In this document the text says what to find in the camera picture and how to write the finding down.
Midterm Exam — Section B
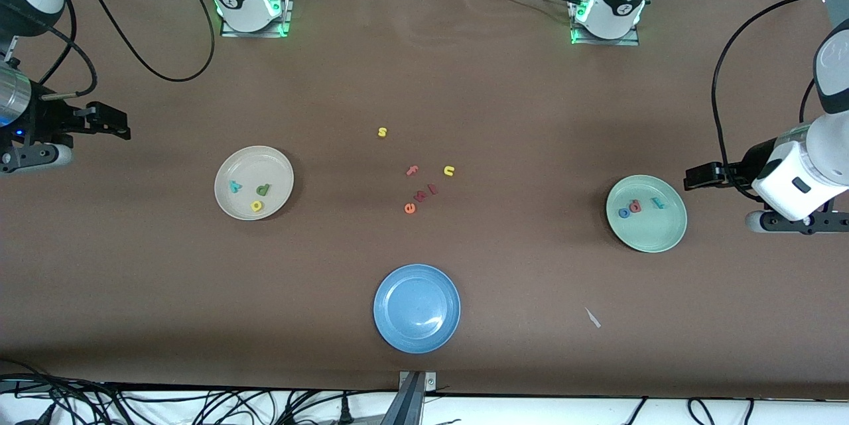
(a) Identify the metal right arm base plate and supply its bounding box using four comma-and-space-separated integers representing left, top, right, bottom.
220, 0, 296, 38

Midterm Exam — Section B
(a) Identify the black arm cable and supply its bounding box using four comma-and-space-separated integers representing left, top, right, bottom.
0, 0, 216, 101
710, 0, 849, 204

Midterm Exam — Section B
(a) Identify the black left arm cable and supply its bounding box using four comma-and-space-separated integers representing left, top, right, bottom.
710, 0, 849, 204

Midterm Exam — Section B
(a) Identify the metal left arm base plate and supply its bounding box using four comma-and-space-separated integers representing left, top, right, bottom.
570, 0, 641, 47

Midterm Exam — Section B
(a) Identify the thick black floor cable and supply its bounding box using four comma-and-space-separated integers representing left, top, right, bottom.
0, 359, 140, 425

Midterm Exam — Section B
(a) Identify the blue plate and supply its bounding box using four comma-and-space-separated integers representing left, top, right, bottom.
373, 263, 462, 354

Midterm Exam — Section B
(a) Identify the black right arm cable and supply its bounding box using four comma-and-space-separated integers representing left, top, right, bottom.
0, 0, 216, 101

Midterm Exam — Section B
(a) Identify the brown table cover sheet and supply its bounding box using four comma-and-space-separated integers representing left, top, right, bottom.
0, 0, 849, 400

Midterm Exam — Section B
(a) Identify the metal camera pole bracket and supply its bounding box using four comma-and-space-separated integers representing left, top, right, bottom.
397, 371, 438, 425

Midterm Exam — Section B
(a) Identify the light green plate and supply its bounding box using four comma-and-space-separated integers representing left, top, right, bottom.
606, 174, 688, 254

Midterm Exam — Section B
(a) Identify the beige brown plate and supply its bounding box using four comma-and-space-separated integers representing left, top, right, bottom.
214, 145, 295, 221

